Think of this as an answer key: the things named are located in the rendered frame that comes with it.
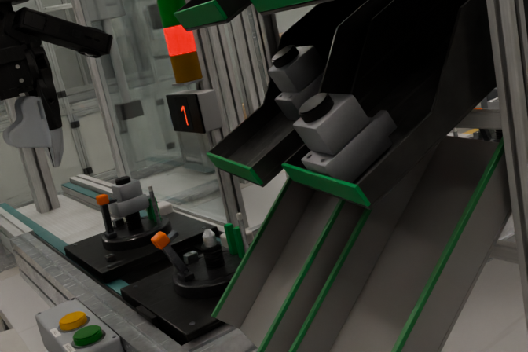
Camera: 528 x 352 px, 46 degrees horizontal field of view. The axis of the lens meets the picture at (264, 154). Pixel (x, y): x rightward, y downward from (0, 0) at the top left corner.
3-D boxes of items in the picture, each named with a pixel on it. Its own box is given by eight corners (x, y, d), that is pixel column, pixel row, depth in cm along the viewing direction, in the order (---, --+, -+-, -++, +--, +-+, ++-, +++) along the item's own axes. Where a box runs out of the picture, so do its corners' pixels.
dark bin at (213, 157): (263, 188, 60) (218, 130, 57) (218, 169, 72) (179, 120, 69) (451, 16, 67) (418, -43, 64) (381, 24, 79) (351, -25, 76)
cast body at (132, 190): (120, 218, 120) (111, 184, 119) (111, 214, 124) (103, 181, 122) (159, 203, 125) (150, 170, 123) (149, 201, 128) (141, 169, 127)
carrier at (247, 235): (189, 348, 81) (166, 260, 78) (122, 299, 101) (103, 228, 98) (328, 276, 93) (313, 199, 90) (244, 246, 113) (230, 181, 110)
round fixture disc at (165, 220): (118, 256, 115) (115, 247, 115) (93, 242, 127) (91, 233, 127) (183, 230, 123) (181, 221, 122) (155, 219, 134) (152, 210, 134)
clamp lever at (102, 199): (107, 234, 120) (98, 197, 119) (103, 232, 122) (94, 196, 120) (124, 229, 122) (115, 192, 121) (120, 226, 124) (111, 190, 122)
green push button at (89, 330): (81, 355, 85) (77, 342, 84) (72, 346, 88) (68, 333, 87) (108, 342, 87) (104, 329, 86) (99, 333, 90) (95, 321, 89)
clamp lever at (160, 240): (183, 278, 92) (154, 241, 89) (177, 275, 94) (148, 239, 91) (200, 262, 93) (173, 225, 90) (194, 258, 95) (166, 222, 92)
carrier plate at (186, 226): (104, 284, 109) (101, 272, 109) (65, 255, 129) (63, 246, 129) (219, 235, 121) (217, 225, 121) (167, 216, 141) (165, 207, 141)
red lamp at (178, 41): (177, 55, 108) (170, 27, 107) (165, 56, 112) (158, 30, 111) (201, 49, 110) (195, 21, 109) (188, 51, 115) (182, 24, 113)
